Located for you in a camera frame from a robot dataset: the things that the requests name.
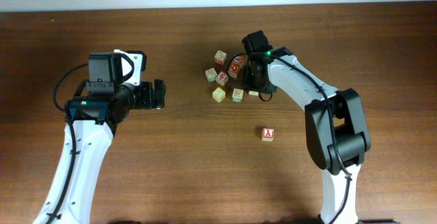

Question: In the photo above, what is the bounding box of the snail picture block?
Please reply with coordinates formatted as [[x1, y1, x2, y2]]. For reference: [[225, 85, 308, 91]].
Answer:
[[248, 90, 259, 96]]

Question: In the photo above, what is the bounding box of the red letter Y block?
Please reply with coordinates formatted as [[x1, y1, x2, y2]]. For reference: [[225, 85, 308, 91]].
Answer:
[[262, 128, 274, 141]]

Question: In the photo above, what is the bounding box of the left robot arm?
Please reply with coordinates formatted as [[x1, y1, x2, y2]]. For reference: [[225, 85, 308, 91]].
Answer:
[[35, 79, 167, 223]]

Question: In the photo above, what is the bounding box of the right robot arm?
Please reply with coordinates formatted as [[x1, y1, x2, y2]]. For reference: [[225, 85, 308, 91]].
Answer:
[[247, 47, 371, 223]]

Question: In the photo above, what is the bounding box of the red letter Q block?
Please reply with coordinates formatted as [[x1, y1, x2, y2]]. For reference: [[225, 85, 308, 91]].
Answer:
[[228, 64, 240, 79]]

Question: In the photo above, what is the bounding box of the red letter A block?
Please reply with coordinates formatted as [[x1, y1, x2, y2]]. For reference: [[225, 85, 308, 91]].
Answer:
[[232, 55, 244, 68]]

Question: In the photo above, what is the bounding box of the butterfly block green side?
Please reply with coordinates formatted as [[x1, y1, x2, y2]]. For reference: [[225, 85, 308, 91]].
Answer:
[[232, 88, 244, 102]]

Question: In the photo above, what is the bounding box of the red number 6 block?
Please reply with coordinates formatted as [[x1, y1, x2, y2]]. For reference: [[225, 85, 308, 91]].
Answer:
[[216, 71, 229, 86]]

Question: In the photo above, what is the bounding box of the block with red C side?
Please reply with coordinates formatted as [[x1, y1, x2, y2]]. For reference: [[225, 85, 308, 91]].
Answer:
[[214, 50, 227, 65]]

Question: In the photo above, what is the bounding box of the yellow number 1 block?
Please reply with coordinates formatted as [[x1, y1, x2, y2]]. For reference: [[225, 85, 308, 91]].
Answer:
[[212, 87, 226, 102]]

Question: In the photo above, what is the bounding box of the block with green side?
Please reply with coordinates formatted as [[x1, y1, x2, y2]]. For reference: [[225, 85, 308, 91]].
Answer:
[[205, 68, 217, 83]]

